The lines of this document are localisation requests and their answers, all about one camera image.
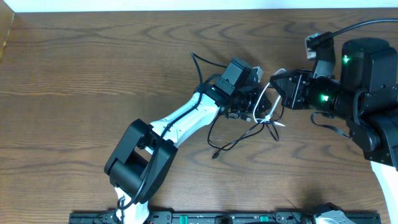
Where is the camera cable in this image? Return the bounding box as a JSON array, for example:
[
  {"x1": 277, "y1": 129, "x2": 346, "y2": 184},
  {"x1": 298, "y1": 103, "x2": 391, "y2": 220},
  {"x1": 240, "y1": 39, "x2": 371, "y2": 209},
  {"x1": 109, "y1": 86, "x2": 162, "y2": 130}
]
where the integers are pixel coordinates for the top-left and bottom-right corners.
[
  {"x1": 310, "y1": 18, "x2": 398, "y2": 47},
  {"x1": 116, "y1": 51, "x2": 228, "y2": 211}
]

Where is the black usb cable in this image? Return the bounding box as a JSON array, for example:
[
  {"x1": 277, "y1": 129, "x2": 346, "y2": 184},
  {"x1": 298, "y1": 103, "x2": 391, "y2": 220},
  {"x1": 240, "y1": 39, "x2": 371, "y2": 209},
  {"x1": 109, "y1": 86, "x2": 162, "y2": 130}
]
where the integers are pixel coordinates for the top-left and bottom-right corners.
[{"x1": 207, "y1": 105, "x2": 285, "y2": 160}]

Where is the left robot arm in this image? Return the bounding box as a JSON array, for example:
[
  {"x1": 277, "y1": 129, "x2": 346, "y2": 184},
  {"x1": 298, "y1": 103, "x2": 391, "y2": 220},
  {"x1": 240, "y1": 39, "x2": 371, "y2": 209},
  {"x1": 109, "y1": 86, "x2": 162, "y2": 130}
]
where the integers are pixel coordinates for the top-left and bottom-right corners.
[{"x1": 104, "y1": 58, "x2": 271, "y2": 223}]

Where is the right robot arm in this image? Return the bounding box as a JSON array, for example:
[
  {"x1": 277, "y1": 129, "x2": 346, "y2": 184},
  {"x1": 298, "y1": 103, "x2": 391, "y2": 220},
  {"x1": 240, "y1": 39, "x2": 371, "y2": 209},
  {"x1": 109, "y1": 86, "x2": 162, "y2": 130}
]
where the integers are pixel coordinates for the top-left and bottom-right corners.
[{"x1": 270, "y1": 37, "x2": 397, "y2": 223}]

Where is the right camera cable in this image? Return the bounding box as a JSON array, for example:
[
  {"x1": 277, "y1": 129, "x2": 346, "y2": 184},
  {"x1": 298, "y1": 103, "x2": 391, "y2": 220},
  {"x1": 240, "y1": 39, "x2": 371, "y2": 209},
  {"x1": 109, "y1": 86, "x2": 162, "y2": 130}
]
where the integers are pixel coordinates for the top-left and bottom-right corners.
[{"x1": 310, "y1": 18, "x2": 398, "y2": 47}]

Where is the white usb cable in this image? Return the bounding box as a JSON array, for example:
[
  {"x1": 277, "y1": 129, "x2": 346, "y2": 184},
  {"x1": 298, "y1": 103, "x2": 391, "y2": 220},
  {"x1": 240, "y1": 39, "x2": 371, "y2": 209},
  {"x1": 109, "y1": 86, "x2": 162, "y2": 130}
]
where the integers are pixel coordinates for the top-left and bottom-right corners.
[{"x1": 252, "y1": 68, "x2": 287, "y2": 127}]

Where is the left camera cable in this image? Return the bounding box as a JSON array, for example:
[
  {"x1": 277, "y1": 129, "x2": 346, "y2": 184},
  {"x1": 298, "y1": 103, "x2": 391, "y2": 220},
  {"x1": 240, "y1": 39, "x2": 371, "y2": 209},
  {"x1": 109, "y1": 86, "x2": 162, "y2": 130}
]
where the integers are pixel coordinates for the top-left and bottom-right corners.
[{"x1": 116, "y1": 51, "x2": 228, "y2": 211}]

